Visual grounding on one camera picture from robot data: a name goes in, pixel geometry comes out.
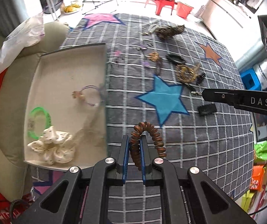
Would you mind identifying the white cardboard tray box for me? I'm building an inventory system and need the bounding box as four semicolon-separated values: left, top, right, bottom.
24;43;107;171

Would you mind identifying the brown spiral hair tie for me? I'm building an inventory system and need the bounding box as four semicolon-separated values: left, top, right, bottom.
129;121;167;171

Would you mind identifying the green plastic bangle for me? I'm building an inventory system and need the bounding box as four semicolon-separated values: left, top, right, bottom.
27;107;52;140

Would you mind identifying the dark brown snap hairclip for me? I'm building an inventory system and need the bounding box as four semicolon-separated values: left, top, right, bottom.
155;57;162;76

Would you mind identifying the black script letter clip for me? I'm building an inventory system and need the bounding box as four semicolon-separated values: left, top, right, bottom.
136;43;152;60

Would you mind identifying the red plastic bucket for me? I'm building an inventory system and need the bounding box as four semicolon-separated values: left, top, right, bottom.
176;2;194;19

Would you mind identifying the leopard print scrunchie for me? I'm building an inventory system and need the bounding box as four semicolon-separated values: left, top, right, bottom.
154;25;185;41

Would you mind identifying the white polka dot scrunchie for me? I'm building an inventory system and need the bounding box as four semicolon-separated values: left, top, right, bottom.
27;126;77;165

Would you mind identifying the white plastic bag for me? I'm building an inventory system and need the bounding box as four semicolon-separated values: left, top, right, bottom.
0;12;45;74

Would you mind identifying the blue plastic stool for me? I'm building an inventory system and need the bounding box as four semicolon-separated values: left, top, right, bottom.
240;68;262;91

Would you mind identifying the braided gold bracelet pile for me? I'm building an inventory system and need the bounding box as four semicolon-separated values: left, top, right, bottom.
175;63;202;85

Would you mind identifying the black spiral hair tie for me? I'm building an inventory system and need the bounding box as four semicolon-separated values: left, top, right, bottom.
165;53;187;65

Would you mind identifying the grey checked star tablecloth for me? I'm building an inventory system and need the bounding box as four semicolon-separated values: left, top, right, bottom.
61;13;254;199

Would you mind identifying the black rectangular hair clip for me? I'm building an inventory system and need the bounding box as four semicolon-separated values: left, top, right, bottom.
197;104;217;116

